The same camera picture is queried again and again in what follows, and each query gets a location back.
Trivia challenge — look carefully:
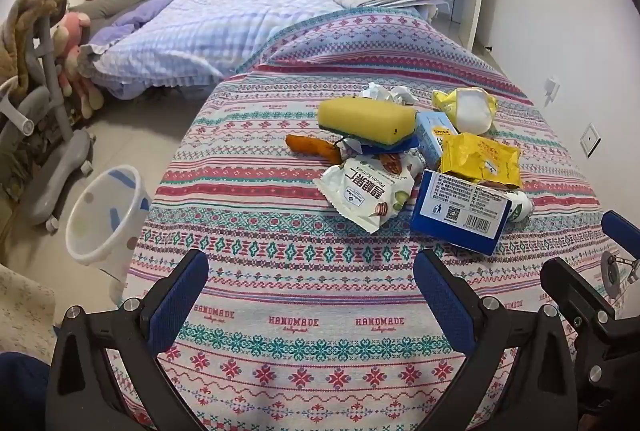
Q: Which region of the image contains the purple checked quilt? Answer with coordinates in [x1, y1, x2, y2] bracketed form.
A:
[80, 0, 416, 99]

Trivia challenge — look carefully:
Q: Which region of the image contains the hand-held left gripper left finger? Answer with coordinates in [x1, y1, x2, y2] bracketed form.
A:
[46, 249, 210, 431]

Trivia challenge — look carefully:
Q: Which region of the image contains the white nut snack packet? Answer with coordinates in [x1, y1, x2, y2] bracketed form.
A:
[313, 150, 423, 234]

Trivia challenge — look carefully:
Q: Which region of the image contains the white wall plug device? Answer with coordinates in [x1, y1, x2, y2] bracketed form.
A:
[542, 76, 562, 108]

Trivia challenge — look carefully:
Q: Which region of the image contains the blue plastic wrapper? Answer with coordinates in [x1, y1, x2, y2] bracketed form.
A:
[357, 136, 421, 158]

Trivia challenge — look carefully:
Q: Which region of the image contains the pink plush toy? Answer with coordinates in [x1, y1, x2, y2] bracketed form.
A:
[52, 11, 103, 119]

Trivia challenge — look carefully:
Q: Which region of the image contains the dark blue cloth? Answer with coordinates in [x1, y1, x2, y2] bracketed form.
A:
[0, 353, 51, 431]

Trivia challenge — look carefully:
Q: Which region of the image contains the white green drink bottle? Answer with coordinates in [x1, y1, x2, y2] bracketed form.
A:
[505, 190, 535, 223]

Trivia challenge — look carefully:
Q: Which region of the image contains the orange carrot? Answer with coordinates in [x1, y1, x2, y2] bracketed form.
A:
[285, 134, 346, 162]

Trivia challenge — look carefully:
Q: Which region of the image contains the brown plush blanket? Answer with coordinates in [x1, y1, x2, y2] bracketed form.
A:
[0, 0, 68, 86]

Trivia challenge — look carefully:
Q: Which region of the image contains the blue white cardboard box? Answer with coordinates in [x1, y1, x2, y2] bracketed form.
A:
[410, 169, 513, 256]

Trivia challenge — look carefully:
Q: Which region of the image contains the yellow wipes packet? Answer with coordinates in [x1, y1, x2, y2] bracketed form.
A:
[440, 132, 523, 189]

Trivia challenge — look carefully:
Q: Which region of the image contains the translucent white dotted bin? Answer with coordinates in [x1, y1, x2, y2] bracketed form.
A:
[65, 165, 152, 282]

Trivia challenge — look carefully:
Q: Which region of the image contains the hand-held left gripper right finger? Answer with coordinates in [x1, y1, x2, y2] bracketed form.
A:
[413, 249, 581, 431]

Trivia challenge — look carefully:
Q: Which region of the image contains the patterned woven tablecloth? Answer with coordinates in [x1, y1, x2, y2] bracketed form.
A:
[122, 8, 631, 431]

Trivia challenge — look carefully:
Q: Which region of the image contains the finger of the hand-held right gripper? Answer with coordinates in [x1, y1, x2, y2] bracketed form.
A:
[600, 210, 640, 257]
[540, 257, 617, 327]

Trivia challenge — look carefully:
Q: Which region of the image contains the white wall switch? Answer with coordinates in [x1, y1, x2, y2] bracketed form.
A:
[580, 123, 602, 158]

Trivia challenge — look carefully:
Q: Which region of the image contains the grey wheeled chair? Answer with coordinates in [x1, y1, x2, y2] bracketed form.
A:
[0, 1, 96, 232]

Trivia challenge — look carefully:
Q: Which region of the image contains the yellow green sponge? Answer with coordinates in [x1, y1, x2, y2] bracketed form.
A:
[318, 97, 419, 148]

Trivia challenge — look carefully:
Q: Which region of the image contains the yellow white snack bag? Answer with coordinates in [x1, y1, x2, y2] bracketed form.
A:
[431, 88, 499, 135]

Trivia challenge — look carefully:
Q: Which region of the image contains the light blue small box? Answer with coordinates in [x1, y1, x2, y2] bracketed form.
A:
[415, 111, 458, 168]

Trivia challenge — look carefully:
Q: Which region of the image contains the white paper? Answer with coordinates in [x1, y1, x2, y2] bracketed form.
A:
[362, 82, 418, 106]

